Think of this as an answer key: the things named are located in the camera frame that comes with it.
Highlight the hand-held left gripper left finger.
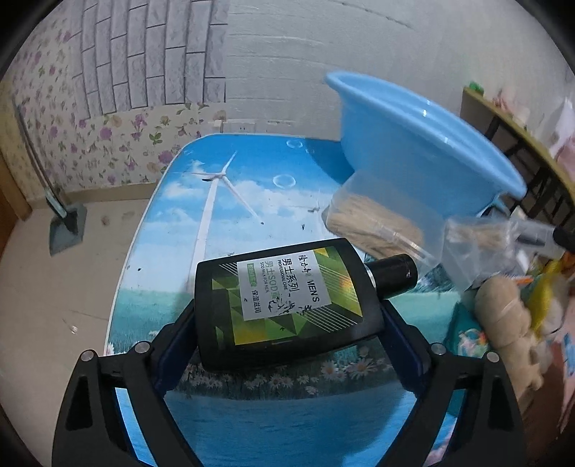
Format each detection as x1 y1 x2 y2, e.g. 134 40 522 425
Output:
51 299 212 467

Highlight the white cup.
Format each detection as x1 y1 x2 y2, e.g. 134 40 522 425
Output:
512 103 533 129

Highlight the grey dustpan with handle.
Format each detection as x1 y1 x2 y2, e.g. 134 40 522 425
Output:
13 105 88 256

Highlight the light blue plastic basin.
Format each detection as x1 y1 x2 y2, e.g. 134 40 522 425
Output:
324 71 527 225

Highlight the clear bag of wooden sticks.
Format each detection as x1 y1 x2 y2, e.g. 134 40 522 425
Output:
323 173 445 274

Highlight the white wall outlet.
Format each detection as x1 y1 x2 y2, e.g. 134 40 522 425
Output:
213 117 257 134

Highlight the side table with black legs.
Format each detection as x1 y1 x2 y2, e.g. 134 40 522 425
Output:
460 85 575 234

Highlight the yellow plush toy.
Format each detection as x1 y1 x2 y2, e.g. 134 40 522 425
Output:
525 258 569 337

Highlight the clear plastic bag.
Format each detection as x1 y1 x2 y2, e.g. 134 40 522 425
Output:
442 214 522 292

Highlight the black bottle with green label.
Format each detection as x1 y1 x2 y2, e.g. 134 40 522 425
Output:
194 238 419 373

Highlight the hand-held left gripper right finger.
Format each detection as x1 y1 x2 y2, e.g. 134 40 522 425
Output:
379 301 526 467

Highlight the beige plush toy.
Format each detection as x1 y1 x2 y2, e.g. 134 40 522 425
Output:
474 274 546 391

